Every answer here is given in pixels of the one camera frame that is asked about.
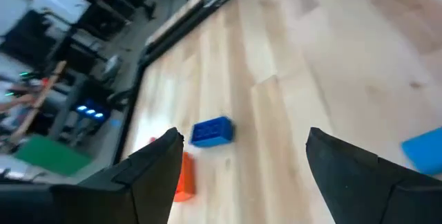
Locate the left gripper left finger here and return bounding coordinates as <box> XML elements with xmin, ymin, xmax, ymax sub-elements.
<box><xmin>0</xmin><ymin>127</ymin><xmax>184</xmax><ymax>224</ymax></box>

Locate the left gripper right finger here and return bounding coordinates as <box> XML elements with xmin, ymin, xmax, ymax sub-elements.
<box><xmin>307</xmin><ymin>127</ymin><xmax>442</xmax><ymax>224</ymax></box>

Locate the light blue wooden block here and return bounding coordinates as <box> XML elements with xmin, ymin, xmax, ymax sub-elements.
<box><xmin>400</xmin><ymin>127</ymin><xmax>442</xmax><ymax>176</ymax></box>

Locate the orange eight-stud brick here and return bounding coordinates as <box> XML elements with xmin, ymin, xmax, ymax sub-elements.
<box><xmin>172</xmin><ymin>151</ymin><xmax>198</xmax><ymax>203</ymax></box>

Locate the blue eight-stud brick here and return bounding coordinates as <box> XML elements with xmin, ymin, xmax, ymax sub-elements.
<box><xmin>189</xmin><ymin>115</ymin><xmax>236</xmax><ymax>149</ymax></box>

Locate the device with blue lights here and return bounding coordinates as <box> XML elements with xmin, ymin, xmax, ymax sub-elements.
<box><xmin>74</xmin><ymin>97</ymin><xmax>113</xmax><ymax>123</ymax></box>

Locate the green mat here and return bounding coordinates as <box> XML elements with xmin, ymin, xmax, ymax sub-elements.
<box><xmin>13</xmin><ymin>133</ymin><xmax>93</xmax><ymax>176</ymax></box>

